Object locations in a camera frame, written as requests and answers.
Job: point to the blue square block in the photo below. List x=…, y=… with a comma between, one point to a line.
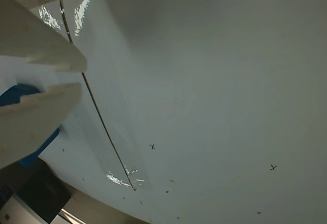
x=15, y=93

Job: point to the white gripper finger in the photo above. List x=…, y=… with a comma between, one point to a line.
x=33, y=126
x=38, y=45

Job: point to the white paper sheet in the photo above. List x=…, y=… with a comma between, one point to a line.
x=76, y=137

